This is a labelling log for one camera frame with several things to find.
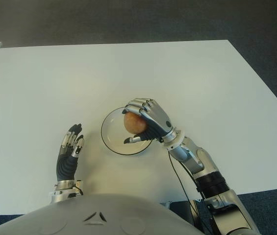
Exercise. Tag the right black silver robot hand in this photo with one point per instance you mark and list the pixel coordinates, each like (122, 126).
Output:
(156, 120)

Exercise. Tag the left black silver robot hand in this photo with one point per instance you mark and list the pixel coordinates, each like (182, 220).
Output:
(66, 166)

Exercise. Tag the red yellow apple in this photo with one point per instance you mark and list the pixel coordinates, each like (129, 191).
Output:
(134, 123)

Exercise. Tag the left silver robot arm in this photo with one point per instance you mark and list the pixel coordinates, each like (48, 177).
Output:
(63, 193)

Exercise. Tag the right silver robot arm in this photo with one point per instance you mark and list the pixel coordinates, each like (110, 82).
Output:
(209, 176)

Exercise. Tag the white plate with black rim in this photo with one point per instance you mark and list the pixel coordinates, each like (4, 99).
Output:
(113, 137)

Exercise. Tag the grey robot torso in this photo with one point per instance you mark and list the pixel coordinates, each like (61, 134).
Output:
(91, 216)

